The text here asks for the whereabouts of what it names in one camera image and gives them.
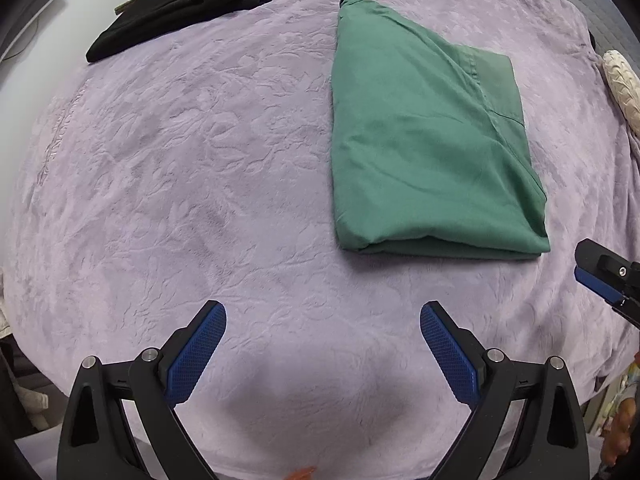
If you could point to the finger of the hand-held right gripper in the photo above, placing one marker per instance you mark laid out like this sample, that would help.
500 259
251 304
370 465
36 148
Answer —
597 282

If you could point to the white-framed monitor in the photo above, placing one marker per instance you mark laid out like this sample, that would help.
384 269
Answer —
25 20

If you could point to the colourful printed item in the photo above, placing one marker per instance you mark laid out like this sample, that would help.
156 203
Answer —
622 410

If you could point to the black garment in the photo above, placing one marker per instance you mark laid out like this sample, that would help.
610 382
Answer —
190 0

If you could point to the purple embossed blanket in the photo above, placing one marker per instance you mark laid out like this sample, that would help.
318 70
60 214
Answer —
200 185

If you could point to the cream knit pillow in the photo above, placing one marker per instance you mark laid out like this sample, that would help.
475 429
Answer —
622 85

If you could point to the green shirt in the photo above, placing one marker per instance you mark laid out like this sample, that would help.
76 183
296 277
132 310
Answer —
425 135

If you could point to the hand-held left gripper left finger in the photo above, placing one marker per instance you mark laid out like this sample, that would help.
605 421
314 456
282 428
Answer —
197 347

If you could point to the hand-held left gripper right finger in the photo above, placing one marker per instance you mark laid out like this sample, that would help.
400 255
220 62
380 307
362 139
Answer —
447 355

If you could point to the grey quilted cushion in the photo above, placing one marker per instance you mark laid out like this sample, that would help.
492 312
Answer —
610 15

